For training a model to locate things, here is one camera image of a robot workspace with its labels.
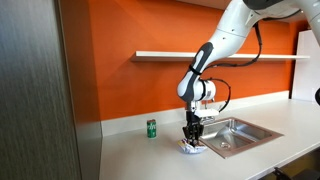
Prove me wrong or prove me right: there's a dark wood-grain cabinet panel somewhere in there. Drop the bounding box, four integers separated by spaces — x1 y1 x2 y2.
0 0 103 180

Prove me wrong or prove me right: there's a white tall cabinet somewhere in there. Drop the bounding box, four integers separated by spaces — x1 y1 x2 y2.
291 29 320 103

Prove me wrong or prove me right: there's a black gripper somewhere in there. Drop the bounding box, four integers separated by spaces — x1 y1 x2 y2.
182 111 205 147

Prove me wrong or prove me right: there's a fritos snack pack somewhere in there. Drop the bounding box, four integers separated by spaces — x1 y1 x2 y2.
176 136 208 155

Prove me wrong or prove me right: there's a black rounded object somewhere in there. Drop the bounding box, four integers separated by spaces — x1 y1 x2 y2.
314 87 320 107

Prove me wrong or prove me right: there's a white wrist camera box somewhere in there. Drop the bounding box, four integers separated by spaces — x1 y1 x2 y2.
194 107 220 123

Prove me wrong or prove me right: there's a green soda can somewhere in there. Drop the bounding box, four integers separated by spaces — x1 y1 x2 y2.
146 118 158 140

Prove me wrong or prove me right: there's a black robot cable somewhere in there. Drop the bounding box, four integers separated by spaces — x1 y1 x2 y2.
201 21 265 114

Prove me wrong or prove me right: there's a grey counter backsplash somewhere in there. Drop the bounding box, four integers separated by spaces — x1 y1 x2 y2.
100 89 291 139

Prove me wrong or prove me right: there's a stainless steel sink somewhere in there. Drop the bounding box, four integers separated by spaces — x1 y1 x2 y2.
198 116 285 160

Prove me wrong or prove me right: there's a sink drain strainer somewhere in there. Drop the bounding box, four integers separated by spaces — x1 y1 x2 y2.
219 141 232 150

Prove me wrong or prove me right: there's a white wall shelf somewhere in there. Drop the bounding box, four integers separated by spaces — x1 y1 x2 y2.
130 50 311 63

